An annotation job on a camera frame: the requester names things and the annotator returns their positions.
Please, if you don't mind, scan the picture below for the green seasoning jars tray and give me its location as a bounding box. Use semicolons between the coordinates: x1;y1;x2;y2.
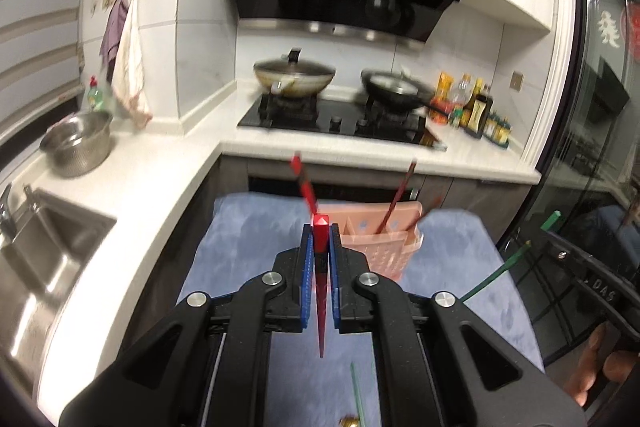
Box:
483;112;512;148

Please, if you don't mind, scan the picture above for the stainless steel bowl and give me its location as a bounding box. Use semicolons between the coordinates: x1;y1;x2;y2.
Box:
39;110;113;179

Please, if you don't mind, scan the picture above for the dark soy sauce bottle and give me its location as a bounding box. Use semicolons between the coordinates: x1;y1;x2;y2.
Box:
464;92;494;140

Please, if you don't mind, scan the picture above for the chrome faucet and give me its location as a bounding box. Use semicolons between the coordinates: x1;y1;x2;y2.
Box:
0;183;39;242

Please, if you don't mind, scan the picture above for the beige wok with lid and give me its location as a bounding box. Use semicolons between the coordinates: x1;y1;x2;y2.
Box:
253;48;336;98

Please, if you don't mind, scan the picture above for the blue-grey table mat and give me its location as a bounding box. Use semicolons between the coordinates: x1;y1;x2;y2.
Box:
177;192;547;427

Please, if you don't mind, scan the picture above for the purple hanging cloth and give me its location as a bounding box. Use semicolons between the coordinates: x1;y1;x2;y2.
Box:
100;0;129;84

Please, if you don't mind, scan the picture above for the green chopstick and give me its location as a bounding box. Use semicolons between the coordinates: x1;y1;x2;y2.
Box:
349;362;369;427
460;241;532;303

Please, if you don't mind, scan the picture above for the stainless steel sink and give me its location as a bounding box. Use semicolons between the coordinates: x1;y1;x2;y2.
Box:
1;186;116;395

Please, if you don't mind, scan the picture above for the bright red chopstick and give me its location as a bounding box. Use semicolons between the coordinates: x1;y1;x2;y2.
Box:
291;153;331;358

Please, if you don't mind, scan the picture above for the dark red chopstick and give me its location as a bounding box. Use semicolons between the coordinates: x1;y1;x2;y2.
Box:
375;159;418;234
413;196;444;227

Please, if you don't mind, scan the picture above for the black gas stove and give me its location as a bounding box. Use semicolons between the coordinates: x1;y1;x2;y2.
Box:
239;93;447;152

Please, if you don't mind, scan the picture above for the clear oil bottle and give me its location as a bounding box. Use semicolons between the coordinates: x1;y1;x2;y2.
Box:
449;74;472;128

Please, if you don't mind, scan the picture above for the right hand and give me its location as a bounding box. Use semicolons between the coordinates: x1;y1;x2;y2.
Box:
563;323;639;407

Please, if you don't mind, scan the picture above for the green dish soap bottle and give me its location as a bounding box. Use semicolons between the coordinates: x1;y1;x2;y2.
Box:
87;76;107;112

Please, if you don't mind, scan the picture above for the window blind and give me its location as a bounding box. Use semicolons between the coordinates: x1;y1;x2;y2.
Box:
1;0;81;143

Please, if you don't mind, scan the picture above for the white hanging towel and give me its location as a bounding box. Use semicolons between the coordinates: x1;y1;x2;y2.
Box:
112;0;153;129

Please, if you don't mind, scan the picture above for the black frying pan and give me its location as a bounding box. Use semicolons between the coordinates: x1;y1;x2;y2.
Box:
360;69;447;115

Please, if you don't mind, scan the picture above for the pink plastic utensil basket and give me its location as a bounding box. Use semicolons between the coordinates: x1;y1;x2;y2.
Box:
319;202;423;282

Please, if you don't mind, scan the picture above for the orange seasoning packet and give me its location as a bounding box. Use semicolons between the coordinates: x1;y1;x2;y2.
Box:
428;72;454;124

